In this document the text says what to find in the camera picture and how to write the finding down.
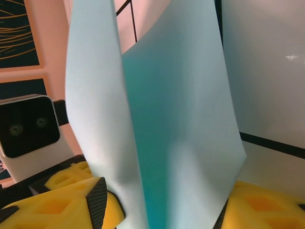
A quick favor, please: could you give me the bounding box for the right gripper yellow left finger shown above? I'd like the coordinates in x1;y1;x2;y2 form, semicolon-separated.
0;177;126;229

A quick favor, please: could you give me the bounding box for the light blue cloth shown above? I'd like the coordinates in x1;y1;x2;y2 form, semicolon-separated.
64;0;248;229

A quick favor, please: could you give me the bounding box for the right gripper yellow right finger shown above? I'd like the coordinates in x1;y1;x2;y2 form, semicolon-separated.
215;180;305;229

